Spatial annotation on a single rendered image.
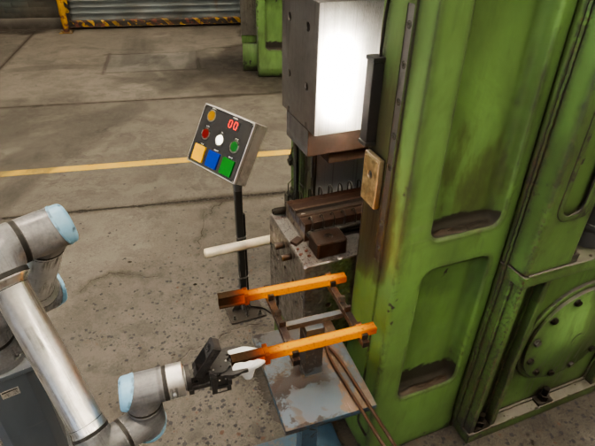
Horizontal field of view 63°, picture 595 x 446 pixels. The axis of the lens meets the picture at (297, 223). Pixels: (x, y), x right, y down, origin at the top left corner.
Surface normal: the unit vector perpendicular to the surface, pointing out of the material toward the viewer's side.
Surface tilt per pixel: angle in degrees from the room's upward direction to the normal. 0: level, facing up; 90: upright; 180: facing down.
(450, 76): 89
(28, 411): 90
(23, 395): 90
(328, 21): 90
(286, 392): 0
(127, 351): 0
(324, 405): 0
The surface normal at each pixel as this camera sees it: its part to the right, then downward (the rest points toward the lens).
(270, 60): 0.09, 0.56
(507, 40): 0.37, 0.51
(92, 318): 0.02, -0.83
